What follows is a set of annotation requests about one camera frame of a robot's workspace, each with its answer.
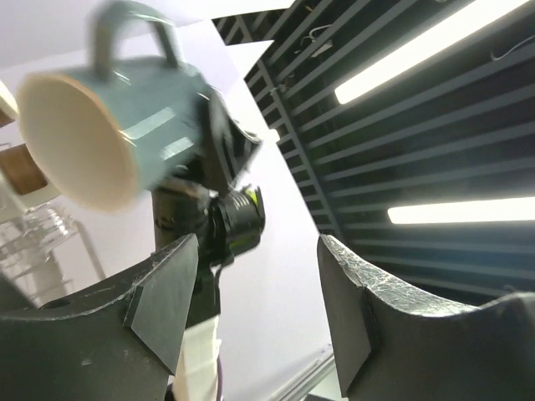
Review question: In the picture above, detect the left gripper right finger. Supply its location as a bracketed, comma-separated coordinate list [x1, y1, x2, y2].
[317, 235, 534, 400]

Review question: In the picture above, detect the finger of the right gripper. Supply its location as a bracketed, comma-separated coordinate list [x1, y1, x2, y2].
[201, 89, 262, 196]

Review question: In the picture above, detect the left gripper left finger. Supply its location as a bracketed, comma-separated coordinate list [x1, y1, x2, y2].
[1, 235, 198, 400]

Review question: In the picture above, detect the grey ceramic mug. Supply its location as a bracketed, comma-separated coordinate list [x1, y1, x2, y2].
[17, 1, 211, 213]

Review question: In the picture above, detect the metal wire dish rack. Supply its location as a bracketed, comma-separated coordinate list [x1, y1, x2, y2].
[1, 143, 106, 307]

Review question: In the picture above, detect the clear glass cup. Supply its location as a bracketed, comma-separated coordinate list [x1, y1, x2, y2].
[21, 203, 79, 254]

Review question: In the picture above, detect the steel-lined brown white cup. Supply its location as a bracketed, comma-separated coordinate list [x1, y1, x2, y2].
[0, 81, 18, 127]

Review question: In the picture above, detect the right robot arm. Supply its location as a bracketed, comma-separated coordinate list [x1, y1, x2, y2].
[151, 94, 266, 400]

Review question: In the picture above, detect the lower ceiling light strip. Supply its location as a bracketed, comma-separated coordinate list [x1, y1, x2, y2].
[387, 197, 534, 225]

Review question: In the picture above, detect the ceiling light strip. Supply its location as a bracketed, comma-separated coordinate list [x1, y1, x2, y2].
[387, 197, 534, 225]
[334, 0, 528, 104]

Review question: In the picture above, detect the upper ceiling light strip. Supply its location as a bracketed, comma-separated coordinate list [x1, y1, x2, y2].
[334, 0, 528, 104]

